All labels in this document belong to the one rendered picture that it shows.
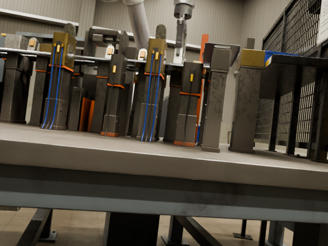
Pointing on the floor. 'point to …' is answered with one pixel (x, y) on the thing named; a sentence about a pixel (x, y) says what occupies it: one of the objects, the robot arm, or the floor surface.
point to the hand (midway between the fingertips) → (177, 56)
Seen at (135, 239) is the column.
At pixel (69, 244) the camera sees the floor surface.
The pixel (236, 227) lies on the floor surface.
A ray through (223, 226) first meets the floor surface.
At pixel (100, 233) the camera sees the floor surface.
